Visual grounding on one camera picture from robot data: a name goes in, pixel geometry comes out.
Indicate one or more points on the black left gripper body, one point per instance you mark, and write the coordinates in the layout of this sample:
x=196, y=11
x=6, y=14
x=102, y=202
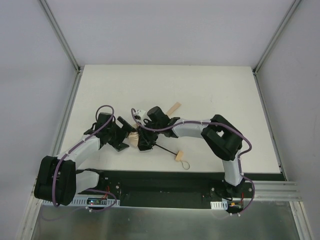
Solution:
x=120, y=135

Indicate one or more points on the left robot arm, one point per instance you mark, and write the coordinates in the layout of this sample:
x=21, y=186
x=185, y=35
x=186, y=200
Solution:
x=58, y=181

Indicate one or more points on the beige folding umbrella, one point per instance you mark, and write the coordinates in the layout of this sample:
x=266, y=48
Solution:
x=133, y=139

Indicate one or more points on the aluminium front rail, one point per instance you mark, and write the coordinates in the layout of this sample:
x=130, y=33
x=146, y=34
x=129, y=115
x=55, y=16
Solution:
x=283, y=191

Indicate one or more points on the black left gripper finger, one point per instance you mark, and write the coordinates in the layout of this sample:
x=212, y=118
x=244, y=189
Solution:
x=125, y=125
x=122, y=146

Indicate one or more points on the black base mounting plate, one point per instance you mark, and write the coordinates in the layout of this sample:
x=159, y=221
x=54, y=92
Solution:
x=159, y=189

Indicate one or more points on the left white cable duct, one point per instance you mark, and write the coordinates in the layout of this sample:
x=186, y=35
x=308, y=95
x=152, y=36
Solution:
x=85, y=201

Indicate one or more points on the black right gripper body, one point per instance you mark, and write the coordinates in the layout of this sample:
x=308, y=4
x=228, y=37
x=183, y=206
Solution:
x=145, y=136

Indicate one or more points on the right white cable duct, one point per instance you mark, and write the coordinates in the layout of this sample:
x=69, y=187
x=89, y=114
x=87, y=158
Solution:
x=219, y=205

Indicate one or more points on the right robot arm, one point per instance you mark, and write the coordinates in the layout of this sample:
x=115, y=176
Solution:
x=222, y=138

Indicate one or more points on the left aluminium frame post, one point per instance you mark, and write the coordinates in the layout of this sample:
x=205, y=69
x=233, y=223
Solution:
x=59, y=34

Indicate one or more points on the white cable duct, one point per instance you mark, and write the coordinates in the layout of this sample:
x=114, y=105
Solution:
x=219, y=205
x=85, y=201

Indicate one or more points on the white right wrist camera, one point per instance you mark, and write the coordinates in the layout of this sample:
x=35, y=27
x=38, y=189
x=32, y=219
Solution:
x=140, y=116

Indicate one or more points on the aluminium frame post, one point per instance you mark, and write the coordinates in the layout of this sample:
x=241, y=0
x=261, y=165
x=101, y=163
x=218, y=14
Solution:
x=59, y=34
x=277, y=34

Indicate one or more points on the right aluminium frame post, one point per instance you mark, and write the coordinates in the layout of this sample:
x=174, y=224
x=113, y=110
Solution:
x=277, y=34

